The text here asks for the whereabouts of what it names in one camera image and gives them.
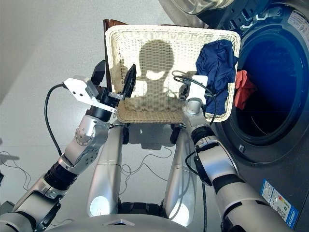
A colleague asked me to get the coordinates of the navy blue garment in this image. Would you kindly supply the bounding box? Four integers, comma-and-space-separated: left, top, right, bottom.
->
195, 40, 239, 116

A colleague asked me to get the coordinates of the thin grey floor cable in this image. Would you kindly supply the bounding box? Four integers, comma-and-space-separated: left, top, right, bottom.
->
0, 151, 73, 227
119, 145, 175, 197

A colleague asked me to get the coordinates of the white warning sticker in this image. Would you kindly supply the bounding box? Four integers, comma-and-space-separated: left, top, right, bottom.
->
287, 9, 309, 45

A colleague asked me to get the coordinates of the blue energy label sticker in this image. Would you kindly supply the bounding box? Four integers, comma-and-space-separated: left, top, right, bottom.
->
259, 178, 300, 229

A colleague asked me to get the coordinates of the grey washing machine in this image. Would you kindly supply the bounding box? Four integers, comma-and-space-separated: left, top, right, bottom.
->
197, 0, 309, 230

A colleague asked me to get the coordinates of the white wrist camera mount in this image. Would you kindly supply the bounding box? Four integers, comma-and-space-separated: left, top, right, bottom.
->
188, 75, 209, 106
63, 77, 118, 113

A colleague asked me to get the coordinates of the silver robot torso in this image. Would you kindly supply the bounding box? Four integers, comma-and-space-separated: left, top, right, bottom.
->
48, 202, 191, 232

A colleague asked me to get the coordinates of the orange-red garment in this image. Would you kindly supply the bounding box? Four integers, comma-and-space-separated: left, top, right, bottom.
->
233, 70, 258, 111

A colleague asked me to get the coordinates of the pale woven basket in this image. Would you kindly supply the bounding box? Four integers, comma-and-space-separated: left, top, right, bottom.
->
105, 25, 242, 124

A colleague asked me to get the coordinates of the silver robot leg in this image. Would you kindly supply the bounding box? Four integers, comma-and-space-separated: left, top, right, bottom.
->
86, 124, 124, 217
161, 125, 197, 227

